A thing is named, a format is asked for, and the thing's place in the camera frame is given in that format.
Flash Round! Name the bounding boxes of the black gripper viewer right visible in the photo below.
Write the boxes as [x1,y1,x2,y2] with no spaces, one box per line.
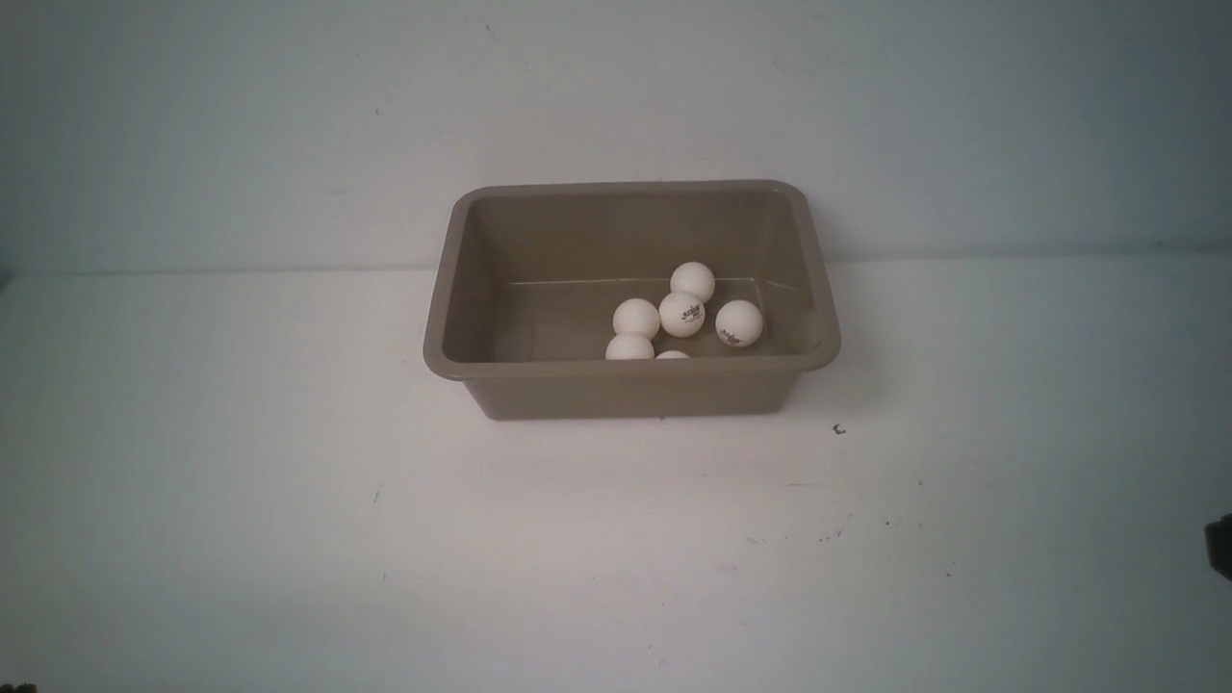
[1204,514,1232,580]

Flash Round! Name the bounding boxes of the white ball with black mark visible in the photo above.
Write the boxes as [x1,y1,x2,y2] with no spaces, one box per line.
[669,261,716,303]

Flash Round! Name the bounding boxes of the white ball front lowest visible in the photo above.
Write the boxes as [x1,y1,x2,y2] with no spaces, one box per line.
[604,332,655,361]

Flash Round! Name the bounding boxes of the tan plastic storage bin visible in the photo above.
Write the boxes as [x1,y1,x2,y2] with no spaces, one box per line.
[423,180,841,420]

